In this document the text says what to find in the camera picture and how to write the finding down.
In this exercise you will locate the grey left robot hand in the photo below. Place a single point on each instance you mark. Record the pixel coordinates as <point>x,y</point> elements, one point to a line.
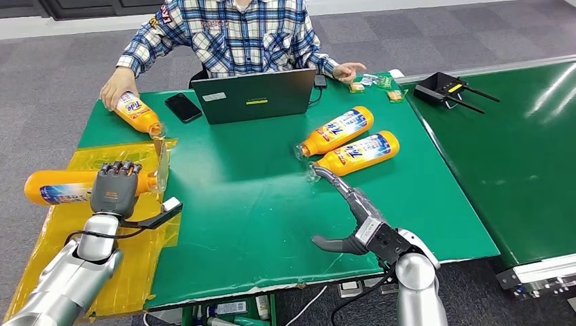
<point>114,193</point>

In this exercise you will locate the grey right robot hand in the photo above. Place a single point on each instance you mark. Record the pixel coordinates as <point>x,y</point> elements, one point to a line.
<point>355,211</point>

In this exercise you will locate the person's right hand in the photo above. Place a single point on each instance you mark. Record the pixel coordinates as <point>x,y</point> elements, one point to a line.
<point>117,85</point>

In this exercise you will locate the person's left hand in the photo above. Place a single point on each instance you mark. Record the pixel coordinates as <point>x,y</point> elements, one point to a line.
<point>346,72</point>

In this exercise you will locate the orange Tide detergent bottle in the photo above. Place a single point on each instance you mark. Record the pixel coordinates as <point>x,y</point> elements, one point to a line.
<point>337,130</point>
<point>54,186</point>
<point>135,112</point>
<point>360,155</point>

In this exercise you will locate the black smartphone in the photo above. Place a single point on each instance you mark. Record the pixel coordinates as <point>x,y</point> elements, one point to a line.
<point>183,108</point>

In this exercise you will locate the person's right forearm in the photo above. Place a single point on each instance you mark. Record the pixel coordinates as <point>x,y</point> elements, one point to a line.
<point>135,56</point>

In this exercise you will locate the person's left forearm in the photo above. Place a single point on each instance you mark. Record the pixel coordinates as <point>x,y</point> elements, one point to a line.
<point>320,62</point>

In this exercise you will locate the clear plastic film wrap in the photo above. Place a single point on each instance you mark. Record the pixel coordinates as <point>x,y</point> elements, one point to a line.
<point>364,204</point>

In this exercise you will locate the small orange snack packet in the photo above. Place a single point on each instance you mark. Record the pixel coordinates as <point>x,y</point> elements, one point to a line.
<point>357,87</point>
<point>397,96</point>

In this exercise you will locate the small clear snack packet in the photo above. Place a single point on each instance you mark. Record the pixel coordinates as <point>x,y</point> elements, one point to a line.
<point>369,80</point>

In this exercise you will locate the black power adapter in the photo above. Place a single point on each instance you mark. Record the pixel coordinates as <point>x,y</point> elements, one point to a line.
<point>320,81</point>

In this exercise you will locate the small green snack packet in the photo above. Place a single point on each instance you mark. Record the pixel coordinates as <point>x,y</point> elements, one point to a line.
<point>385,82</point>

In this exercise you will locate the small white object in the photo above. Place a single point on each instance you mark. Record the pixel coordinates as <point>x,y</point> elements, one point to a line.
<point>396,74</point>

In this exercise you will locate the brown cardboard piece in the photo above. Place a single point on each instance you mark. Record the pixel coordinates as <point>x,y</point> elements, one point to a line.
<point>161,153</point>

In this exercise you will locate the white floor socket box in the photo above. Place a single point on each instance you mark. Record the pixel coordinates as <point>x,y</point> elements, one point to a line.
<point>350,289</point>
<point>375,284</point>

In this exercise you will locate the yellow plastic sheet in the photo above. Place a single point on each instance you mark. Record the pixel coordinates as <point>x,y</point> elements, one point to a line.
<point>135,270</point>

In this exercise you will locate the black office chair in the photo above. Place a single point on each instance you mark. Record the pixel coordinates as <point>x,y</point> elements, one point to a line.
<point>198,78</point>

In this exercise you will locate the black router with antennas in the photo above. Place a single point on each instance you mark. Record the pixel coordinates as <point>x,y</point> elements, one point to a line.
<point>436,87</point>

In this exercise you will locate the dark grey laptop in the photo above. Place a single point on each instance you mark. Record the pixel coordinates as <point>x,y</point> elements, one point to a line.
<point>254,96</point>

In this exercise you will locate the person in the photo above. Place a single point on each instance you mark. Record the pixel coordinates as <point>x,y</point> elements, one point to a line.
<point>234,36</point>

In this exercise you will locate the white tube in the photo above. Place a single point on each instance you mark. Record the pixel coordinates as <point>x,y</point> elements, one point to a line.
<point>263,308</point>

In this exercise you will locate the teal tube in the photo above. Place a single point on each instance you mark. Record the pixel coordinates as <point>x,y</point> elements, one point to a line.
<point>252,321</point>

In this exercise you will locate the white labelled box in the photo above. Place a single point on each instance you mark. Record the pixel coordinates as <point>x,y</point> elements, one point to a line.
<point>231,308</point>

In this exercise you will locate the green conveyor belt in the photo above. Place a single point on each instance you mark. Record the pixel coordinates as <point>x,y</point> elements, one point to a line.
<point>517,157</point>

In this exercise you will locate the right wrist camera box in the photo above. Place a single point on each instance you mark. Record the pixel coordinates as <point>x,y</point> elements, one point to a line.
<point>387,243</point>

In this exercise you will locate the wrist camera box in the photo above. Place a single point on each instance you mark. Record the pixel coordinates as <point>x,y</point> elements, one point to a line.
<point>171,206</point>
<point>387,243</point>

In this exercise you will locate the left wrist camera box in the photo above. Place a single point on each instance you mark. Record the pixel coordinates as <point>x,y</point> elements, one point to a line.
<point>171,206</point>

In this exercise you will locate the dark wall cabinet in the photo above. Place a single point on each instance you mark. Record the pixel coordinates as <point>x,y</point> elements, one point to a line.
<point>90,6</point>

